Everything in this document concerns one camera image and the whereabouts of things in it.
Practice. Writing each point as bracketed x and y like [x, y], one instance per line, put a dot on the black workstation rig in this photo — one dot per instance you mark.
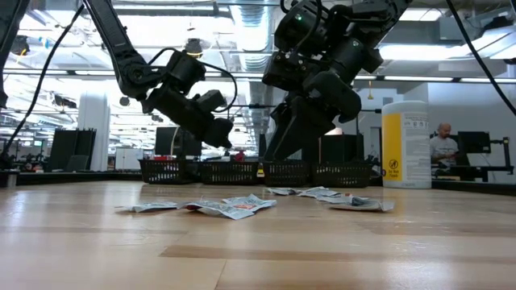
[483, 169]

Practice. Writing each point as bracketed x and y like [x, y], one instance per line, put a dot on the grey metal post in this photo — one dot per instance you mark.
[8, 178]

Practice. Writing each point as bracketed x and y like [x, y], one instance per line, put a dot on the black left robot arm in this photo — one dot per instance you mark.
[121, 52]

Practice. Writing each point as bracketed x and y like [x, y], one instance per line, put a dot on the silver ribbed ventilation duct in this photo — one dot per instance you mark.
[250, 24]

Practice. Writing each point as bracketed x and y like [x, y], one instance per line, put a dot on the black tall cabinet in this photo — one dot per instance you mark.
[72, 149]

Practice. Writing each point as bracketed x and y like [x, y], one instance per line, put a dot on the white yellow wipes canister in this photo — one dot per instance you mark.
[407, 161]

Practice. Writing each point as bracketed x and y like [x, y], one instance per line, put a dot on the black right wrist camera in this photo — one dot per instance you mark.
[288, 70]

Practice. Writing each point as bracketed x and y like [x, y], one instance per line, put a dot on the small red object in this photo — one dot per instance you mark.
[240, 156]

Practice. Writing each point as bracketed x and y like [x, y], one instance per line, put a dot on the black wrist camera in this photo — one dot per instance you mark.
[288, 70]
[211, 100]

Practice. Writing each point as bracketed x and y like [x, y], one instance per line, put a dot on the black monitor on arm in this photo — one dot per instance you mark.
[473, 142]

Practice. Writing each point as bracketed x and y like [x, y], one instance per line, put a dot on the white printed first aid packet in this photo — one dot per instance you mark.
[221, 210]
[320, 191]
[155, 206]
[363, 205]
[282, 191]

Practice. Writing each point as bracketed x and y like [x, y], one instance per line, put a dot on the black metal stand frame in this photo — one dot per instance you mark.
[373, 110]

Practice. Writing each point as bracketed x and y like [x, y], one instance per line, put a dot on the black ceiling spotlight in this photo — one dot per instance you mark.
[193, 45]

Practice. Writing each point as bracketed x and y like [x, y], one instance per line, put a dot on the white board panel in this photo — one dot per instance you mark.
[129, 158]

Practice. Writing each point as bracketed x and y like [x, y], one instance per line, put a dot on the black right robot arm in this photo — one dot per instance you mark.
[354, 24]

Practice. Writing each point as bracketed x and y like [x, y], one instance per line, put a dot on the black computer monitor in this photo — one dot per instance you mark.
[165, 141]

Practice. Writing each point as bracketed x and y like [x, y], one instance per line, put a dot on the person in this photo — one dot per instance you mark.
[443, 147]

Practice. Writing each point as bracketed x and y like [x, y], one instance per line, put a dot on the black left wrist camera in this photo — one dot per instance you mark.
[211, 100]

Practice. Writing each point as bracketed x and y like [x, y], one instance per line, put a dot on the white room pillar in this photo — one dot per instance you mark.
[94, 133]

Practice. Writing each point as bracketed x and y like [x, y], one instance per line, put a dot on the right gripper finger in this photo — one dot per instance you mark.
[306, 129]
[282, 121]

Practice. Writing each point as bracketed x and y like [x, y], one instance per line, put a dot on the black partition screen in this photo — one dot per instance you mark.
[342, 147]

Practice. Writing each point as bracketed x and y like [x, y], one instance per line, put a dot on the ceiling light strip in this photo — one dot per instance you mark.
[419, 78]
[250, 75]

